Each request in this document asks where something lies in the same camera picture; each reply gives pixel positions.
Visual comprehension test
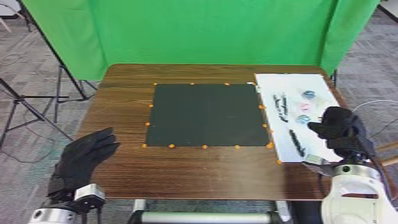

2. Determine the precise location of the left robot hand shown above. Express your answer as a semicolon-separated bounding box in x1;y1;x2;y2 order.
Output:
44;127;122;203

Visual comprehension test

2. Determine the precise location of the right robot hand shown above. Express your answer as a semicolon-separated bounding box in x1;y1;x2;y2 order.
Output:
305;106;376;158

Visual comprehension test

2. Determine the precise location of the green sprig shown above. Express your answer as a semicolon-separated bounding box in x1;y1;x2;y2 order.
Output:
271;93;291;124

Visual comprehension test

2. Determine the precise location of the white sheet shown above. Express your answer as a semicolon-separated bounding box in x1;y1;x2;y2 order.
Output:
252;73;348;164

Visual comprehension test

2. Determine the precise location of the black tripod stand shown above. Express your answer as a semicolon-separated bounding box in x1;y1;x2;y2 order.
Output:
0;78;74;148

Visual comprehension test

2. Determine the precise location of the dark mat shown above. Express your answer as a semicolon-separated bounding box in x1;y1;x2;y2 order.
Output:
143;83;273;148

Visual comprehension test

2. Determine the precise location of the black backdrop stand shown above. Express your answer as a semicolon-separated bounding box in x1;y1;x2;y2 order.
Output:
15;0;99;103

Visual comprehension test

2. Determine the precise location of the pale grey bar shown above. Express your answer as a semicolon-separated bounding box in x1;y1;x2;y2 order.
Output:
126;199;293;224

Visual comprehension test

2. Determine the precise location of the white cable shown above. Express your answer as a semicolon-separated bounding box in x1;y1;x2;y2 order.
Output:
351;99;398;113

